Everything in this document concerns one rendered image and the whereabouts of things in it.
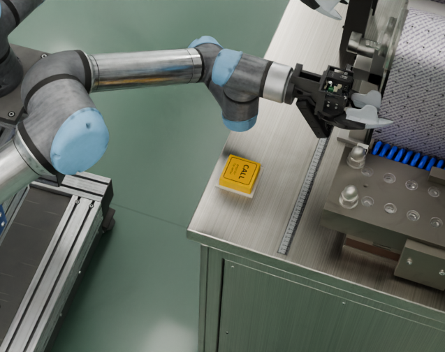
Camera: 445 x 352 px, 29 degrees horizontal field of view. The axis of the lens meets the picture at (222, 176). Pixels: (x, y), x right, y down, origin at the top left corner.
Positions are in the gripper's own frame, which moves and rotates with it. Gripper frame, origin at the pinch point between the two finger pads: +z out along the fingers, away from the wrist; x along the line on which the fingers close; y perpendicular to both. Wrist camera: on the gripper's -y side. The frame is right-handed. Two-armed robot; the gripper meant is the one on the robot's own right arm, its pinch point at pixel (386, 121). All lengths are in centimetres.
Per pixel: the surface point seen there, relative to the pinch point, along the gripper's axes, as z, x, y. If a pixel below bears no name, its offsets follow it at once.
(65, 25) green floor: -127, 94, -109
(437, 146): 10.8, -0.3, -2.7
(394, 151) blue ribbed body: 3.2, -2.8, -5.1
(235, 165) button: -27.3, -9.0, -16.7
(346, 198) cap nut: -2.8, -17.8, -3.5
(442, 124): 10.2, -0.2, 3.8
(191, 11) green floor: -85, 118, -109
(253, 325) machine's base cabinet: -15, -26, -52
